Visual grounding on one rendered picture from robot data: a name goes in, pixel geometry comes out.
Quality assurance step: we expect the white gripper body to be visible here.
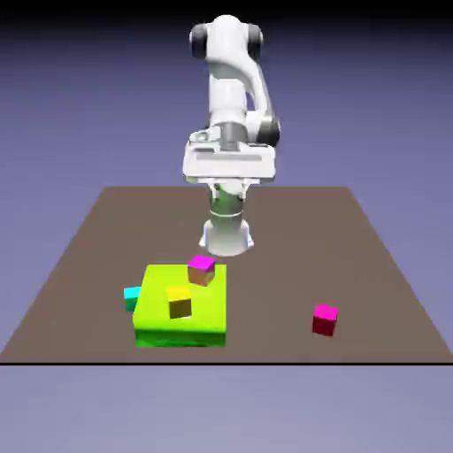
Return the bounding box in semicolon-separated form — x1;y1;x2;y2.
181;140;277;186

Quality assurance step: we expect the small magenta cube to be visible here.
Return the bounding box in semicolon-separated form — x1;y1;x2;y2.
187;255;218;288

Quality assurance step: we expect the small yellow cube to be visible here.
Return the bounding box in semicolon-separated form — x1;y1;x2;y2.
165;285;193;320

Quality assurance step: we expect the small cyan cube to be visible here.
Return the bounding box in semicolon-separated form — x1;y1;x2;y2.
123;286;142;313

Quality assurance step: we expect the small pink cube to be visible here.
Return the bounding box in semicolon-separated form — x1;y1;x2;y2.
311;303;340;337

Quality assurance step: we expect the large green box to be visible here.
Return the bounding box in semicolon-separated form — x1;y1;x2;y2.
133;264;228;349

